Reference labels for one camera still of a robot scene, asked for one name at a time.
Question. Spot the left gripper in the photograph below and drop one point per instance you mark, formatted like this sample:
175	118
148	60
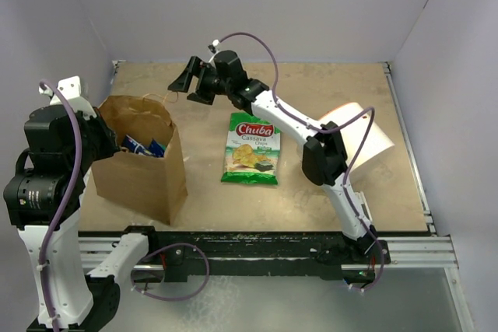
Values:
96	120

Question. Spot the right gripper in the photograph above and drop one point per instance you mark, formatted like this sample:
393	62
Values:
184	82

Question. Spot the brown paper bag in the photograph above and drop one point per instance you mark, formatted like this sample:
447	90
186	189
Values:
152	186

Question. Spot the green Chuba cassava chips bag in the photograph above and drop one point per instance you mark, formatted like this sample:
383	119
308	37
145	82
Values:
252	151

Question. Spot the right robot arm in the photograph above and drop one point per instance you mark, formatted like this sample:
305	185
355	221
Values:
324	157

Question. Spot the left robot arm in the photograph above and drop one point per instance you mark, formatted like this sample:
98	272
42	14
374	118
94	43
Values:
43	201

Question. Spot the blue snack packet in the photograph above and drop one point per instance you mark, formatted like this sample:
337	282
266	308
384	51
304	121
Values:
154	149

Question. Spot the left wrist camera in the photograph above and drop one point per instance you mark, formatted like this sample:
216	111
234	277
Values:
71	88

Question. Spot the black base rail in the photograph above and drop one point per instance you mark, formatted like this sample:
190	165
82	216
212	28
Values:
325	255

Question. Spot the aluminium table frame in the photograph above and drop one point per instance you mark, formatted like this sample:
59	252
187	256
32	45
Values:
397	191

